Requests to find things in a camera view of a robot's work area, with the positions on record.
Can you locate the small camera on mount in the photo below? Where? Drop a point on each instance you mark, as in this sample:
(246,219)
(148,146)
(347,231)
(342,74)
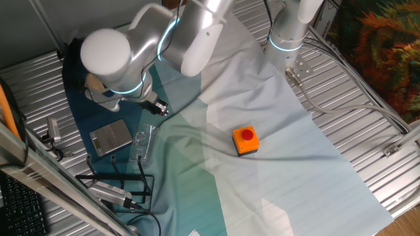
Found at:
(52,129)

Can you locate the grey metal pole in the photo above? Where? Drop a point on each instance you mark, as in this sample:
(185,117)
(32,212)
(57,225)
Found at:
(46,24)

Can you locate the clear glass cup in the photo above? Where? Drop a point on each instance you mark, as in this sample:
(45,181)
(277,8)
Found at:
(142,141)

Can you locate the wooden block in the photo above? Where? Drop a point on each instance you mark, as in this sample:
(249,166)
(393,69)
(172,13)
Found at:
(95,83)

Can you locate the orange pole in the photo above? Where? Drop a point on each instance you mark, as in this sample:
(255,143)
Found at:
(6,111)

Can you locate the aluminium frame beam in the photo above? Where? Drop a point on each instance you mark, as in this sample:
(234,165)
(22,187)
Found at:
(49,183)

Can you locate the teal and white tablecloth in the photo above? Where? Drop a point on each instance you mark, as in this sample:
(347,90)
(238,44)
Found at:
(295,180)

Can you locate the colourful patterned fabric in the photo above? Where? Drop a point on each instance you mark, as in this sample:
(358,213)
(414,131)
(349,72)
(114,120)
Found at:
(377,49)

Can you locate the silver digital kitchen scale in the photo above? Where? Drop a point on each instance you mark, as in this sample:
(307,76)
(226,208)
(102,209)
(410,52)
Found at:
(110,137)

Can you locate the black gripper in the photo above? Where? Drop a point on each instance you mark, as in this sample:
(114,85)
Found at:
(150,106)

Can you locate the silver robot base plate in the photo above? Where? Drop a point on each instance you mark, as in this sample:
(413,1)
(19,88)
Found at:
(303,67)

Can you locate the orange emergency stop button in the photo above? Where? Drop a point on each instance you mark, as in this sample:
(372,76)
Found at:
(246,141)

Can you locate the silver depth camera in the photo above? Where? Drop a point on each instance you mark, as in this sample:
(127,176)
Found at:
(108,192)

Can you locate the cardboard box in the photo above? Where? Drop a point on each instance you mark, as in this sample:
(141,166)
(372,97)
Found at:
(325,16)

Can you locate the aluminium profile bar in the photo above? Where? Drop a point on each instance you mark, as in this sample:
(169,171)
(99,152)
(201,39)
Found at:
(410,134)

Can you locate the small metal bracket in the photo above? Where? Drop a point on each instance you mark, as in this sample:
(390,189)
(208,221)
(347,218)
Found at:
(390,150)

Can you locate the black keyboard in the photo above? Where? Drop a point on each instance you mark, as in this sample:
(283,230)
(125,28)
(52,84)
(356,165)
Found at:
(23,206)

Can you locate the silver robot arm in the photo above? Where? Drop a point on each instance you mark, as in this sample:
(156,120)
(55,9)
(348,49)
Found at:
(105,55)

